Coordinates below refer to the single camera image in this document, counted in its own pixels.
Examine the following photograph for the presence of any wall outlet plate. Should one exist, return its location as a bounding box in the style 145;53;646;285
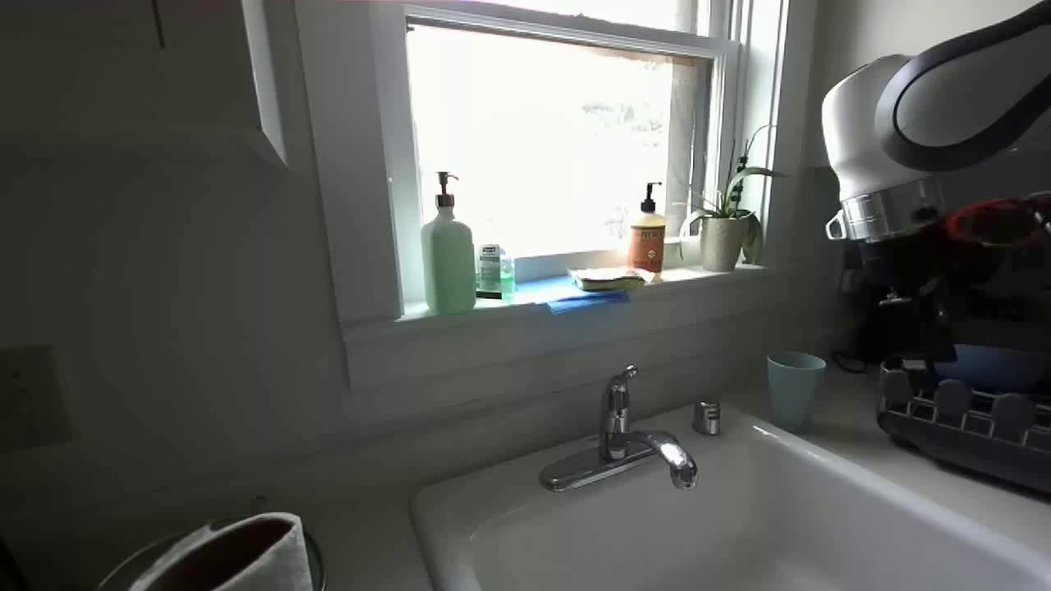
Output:
0;340;71;452

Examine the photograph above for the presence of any white framed window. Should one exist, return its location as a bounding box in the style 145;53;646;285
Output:
372;0;817;324

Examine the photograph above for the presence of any teal plastic cup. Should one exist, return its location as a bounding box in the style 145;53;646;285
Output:
765;349;831;432

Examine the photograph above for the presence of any white wall cabinet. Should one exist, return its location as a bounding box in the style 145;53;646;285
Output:
0;0;288;166

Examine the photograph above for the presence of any green soap pump bottle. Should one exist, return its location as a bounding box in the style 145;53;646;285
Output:
421;166;479;320

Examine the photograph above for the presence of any chrome faucet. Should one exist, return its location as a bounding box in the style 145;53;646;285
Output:
535;362;703;493

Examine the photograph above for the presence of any white ceramic sink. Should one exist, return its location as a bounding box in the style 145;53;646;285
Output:
410;400;1051;591

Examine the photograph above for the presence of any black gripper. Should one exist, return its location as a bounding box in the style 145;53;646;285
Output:
860;234;962;372

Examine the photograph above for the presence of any orchid in white pot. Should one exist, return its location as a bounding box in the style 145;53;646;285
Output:
685;123;785;276

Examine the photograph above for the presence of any amber soap pump bottle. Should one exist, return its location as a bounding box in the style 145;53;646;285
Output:
626;176;671;276

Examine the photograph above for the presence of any blue cloth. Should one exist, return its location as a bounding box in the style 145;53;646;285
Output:
513;273;634;319

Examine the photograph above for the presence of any small green jar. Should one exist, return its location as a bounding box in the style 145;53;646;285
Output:
475;241;518;306

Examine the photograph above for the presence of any blue bowl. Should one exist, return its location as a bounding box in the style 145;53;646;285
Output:
931;339;1051;395

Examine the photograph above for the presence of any dark dish rack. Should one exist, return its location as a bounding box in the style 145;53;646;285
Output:
872;353;1051;503

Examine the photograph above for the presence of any yellow green sponge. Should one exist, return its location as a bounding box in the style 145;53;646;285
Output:
567;266;650;295

